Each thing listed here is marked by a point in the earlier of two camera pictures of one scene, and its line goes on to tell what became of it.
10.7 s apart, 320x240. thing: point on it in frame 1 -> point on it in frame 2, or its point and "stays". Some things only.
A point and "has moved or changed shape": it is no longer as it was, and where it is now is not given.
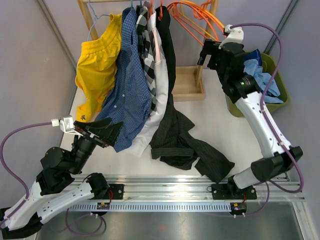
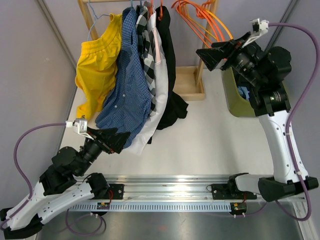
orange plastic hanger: [188, 2] -> [201, 12]
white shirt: [143, 145] stays
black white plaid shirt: [147, 49] stays
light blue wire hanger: [95, 18] stays
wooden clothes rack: [188, 81] stays
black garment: [164, 20] has moved or changed shape
